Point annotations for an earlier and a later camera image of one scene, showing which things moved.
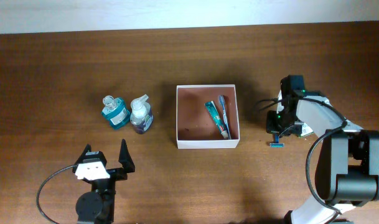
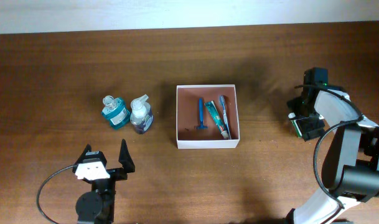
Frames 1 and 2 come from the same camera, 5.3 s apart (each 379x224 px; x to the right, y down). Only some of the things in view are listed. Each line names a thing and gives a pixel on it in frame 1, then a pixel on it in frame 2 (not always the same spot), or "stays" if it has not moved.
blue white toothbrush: (221, 100) stays
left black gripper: (127, 164) stays
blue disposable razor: (276, 144) → (201, 126)
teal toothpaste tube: (213, 110) stays
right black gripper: (272, 127) → (295, 104)
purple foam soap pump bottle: (141, 117) stays
